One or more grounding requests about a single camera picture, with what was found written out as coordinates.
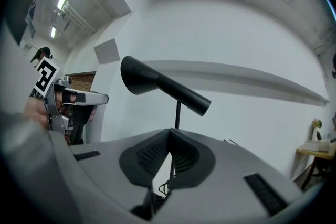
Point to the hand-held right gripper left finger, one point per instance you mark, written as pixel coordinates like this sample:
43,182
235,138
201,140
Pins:
105,165

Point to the person's gray shirt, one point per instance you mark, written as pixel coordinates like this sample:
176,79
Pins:
25,8

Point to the wooden side table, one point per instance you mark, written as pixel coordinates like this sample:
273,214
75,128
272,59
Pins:
317,157

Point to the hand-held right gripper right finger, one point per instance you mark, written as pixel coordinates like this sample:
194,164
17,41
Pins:
223,191

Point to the person's left hand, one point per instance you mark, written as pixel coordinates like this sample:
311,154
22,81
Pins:
35,112

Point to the short ceiling tube light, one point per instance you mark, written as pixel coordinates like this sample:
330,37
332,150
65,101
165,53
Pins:
53,32

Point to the white ceiling pipes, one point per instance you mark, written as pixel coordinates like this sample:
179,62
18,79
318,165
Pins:
77,17

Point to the brown wooden board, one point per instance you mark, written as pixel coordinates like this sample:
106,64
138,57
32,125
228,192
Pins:
82,82

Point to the white boxes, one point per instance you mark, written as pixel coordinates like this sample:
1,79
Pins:
319,144

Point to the long white wall ledge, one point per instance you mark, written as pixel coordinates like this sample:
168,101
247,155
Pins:
236,72

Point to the black desk lamp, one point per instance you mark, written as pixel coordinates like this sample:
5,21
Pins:
147,78

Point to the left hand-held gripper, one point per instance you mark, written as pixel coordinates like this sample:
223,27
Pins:
46,76

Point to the gray square wall panel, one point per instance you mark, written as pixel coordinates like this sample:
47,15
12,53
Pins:
106,51

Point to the green and yellow figure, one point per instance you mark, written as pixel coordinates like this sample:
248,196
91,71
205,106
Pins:
316,126

